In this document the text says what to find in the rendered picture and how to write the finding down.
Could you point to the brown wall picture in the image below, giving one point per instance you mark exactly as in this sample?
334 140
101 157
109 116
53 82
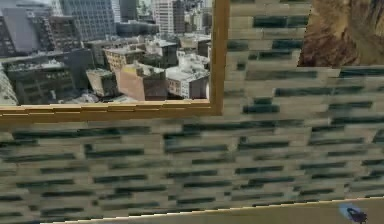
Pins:
343 31

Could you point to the small blue black object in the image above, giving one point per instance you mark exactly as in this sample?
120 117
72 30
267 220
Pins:
354 213

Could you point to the wooden framed window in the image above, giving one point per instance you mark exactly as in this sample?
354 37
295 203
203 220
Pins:
106 53

